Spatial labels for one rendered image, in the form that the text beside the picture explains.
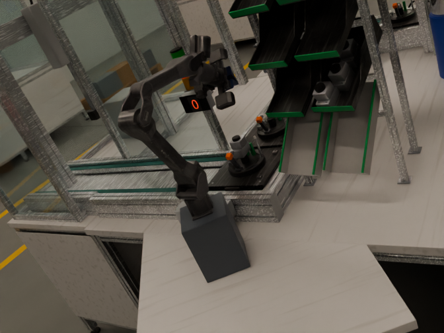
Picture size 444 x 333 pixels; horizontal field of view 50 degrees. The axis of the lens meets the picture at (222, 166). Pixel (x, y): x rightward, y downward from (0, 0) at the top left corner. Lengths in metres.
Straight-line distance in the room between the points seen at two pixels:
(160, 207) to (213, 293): 0.53
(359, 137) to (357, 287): 0.45
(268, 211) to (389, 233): 0.39
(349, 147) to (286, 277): 0.43
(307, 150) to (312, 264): 0.37
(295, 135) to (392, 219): 0.40
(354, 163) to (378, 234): 0.22
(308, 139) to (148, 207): 0.70
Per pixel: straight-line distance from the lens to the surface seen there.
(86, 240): 2.25
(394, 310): 1.22
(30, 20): 2.45
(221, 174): 1.76
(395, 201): 1.53
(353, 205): 1.55
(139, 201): 1.90
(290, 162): 1.56
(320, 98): 1.38
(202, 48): 1.43
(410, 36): 2.61
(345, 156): 1.48
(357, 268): 1.34
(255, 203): 1.57
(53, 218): 2.36
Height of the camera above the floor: 1.77
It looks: 26 degrees down
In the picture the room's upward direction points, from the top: 24 degrees counter-clockwise
